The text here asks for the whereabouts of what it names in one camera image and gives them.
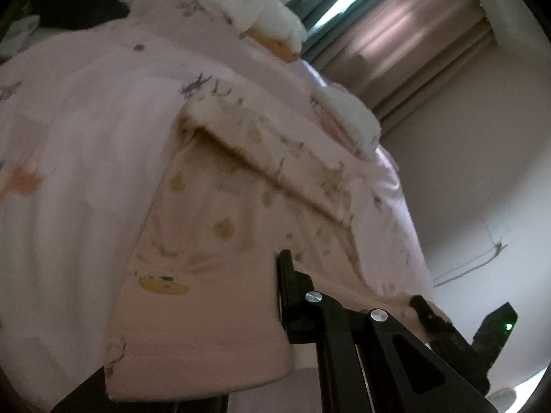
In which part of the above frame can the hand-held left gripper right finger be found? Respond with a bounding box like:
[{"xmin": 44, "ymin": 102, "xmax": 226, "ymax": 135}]
[{"xmin": 275, "ymin": 248, "xmax": 496, "ymax": 413}]

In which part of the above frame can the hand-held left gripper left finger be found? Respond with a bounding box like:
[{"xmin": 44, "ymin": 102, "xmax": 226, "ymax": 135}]
[{"xmin": 52, "ymin": 366, "xmax": 230, "ymax": 413}]

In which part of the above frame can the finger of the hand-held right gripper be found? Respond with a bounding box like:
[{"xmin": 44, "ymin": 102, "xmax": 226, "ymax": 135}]
[{"xmin": 409, "ymin": 295, "xmax": 457, "ymax": 345}]

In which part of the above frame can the cream printed baby top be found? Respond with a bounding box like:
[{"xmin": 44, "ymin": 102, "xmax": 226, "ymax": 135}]
[{"xmin": 103, "ymin": 92, "xmax": 453, "ymax": 405}]

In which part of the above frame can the pink pillow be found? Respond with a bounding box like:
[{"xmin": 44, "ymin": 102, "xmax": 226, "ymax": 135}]
[{"xmin": 310, "ymin": 97, "xmax": 366, "ymax": 151}]

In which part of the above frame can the small white fluffy towel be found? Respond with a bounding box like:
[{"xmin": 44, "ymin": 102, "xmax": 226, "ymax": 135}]
[{"xmin": 316, "ymin": 86, "xmax": 383, "ymax": 160}]

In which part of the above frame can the orange pillow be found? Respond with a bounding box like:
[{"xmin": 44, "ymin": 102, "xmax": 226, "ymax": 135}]
[{"xmin": 252, "ymin": 28, "xmax": 300, "ymax": 62}]

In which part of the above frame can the pink printed duvet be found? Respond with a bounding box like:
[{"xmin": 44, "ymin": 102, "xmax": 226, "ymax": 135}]
[{"xmin": 0, "ymin": 0, "xmax": 435, "ymax": 413}]

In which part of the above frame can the pink curtain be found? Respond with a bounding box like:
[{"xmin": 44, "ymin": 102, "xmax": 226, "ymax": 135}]
[{"xmin": 319, "ymin": 0, "xmax": 504, "ymax": 138}]

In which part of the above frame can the teal curtain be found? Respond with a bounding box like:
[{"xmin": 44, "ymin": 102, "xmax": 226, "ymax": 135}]
[{"xmin": 286, "ymin": 0, "xmax": 414, "ymax": 59}]

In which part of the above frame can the large white fluffy towel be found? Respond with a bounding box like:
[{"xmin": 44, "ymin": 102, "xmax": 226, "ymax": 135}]
[{"xmin": 178, "ymin": 0, "xmax": 308, "ymax": 54}]

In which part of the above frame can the plaid blanket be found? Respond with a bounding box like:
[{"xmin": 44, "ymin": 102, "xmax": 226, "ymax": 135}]
[{"xmin": 0, "ymin": 15, "xmax": 39, "ymax": 56}]

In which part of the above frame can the grey wall cable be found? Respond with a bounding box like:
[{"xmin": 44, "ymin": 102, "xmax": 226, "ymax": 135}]
[{"xmin": 433, "ymin": 241, "xmax": 509, "ymax": 288}]

